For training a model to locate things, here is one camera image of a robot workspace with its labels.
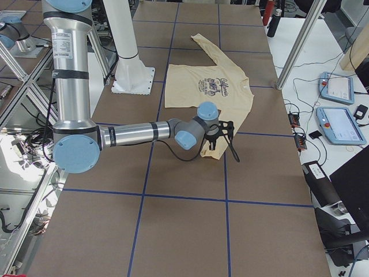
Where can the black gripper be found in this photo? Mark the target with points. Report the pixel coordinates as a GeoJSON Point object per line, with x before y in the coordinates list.
{"type": "Point", "coordinates": [213, 139]}

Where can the cream long-sleeve printed shirt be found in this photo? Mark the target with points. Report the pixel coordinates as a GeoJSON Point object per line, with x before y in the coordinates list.
{"type": "Point", "coordinates": [224, 85]}

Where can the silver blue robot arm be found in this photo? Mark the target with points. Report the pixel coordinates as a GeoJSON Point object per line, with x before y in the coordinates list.
{"type": "Point", "coordinates": [78, 141]}

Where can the orange terminal block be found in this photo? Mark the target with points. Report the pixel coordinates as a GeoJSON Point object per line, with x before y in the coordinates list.
{"type": "Point", "coordinates": [294, 120]}
{"type": "Point", "coordinates": [300, 141]}

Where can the near blue teach pendant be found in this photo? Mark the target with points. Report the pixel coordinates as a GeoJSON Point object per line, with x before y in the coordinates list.
{"type": "Point", "coordinates": [339, 127]}

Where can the blue teach pendant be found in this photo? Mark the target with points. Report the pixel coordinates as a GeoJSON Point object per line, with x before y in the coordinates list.
{"type": "Point", "coordinates": [339, 127]}
{"type": "Point", "coordinates": [337, 88]}

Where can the black water bottle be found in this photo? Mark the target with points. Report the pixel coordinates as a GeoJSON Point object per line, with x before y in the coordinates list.
{"type": "Point", "coordinates": [272, 27]}

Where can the far blue teach pendant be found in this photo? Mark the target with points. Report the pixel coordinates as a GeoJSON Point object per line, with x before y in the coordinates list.
{"type": "Point", "coordinates": [337, 88]}

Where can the red water bottle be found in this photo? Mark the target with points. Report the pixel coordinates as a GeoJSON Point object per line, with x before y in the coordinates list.
{"type": "Point", "coordinates": [267, 12]}

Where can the black monitor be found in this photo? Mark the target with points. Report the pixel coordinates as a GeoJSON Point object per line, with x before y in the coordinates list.
{"type": "Point", "coordinates": [351, 184]}

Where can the black power adapter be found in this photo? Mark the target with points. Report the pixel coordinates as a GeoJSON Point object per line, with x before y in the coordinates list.
{"type": "Point", "coordinates": [360, 111]}

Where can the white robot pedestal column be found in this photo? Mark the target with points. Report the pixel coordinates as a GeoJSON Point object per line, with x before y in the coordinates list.
{"type": "Point", "coordinates": [131, 75]}

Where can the aluminium frame post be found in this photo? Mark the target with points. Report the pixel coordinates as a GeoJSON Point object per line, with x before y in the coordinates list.
{"type": "Point", "coordinates": [303, 35]}

